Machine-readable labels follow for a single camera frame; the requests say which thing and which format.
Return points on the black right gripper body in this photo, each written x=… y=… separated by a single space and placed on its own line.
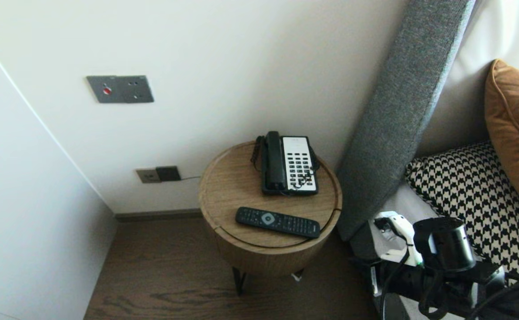
x=410 y=280

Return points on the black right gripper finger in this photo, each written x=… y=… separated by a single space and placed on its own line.
x=362 y=263

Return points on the black remote control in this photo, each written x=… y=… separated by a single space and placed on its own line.
x=277 y=222

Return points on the curved wooden table drawer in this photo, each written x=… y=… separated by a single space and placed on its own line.
x=263 y=262

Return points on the white bed sheet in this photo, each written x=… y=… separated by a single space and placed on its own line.
x=401 y=200

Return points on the black white houndstooth pillow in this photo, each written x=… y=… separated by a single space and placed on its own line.
x=477 y=191

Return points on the black metal table legs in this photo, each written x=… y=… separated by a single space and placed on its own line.
x=238 y=280

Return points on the black telephone handset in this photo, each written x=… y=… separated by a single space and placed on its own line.
x=275 y=163

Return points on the round wooden bedside table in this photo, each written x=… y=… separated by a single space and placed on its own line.
x=237 y=186

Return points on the grey fabric headboard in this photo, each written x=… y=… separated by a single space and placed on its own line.
x=397 y=111

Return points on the brown cushion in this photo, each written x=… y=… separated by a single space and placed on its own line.
x=517 y=124

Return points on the brown wooden baseboard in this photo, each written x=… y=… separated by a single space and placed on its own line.
x=152 y=216

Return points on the dark grey bed frame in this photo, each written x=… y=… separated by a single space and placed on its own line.
x=361 y=244

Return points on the brass wall socket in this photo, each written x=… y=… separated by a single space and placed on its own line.
x=147 y=176

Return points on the grey wall plate with holes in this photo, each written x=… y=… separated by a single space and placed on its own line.
x=137 y=89

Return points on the grey switch plate red button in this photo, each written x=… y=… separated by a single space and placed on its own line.
x=103 y=90

